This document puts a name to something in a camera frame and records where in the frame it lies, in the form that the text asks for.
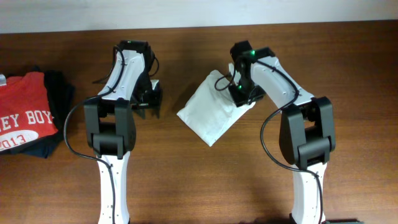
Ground white t-shirt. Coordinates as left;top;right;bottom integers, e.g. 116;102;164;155
177;70;255;147

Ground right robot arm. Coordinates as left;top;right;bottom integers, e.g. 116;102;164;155
228;40;336;223

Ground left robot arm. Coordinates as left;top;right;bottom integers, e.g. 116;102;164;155
83;40;162;223

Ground dark navy folded clothes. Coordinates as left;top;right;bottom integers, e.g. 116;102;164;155
1;67;75;159

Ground red printed folded t-shirt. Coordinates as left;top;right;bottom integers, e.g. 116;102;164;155
1;72;58;151

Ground grey folded garment edge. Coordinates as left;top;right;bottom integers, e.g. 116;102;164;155
0;74;7;86

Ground right black cable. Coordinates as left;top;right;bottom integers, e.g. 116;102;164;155
213;57;325;224

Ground black cable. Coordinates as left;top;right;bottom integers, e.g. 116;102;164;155
213;57;325;224
63;45;161;224

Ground left black cable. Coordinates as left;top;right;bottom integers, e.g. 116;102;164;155
63;45;161;224

